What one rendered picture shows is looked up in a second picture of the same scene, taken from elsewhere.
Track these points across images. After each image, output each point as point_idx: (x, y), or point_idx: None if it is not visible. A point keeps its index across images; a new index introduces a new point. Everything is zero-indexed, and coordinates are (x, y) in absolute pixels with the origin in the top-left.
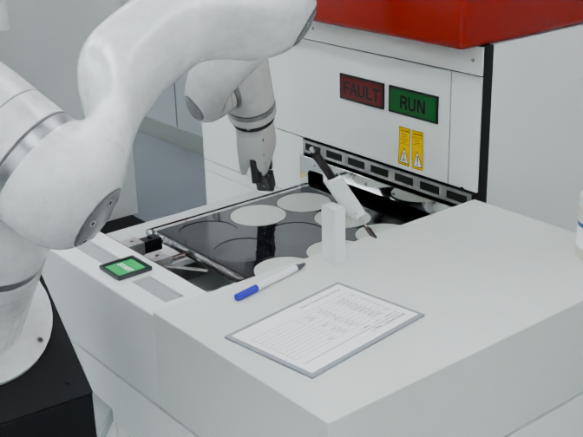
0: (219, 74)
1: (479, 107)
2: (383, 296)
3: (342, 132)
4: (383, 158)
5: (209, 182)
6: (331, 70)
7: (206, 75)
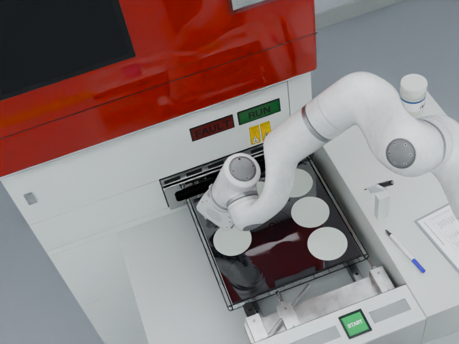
0: (287, 196)
1: (310, 87)
2: (435, 205)
3: (197, 157)
4: (238, 149)
5: (57, 259)
6: (179, 132)
7: (280, 203)
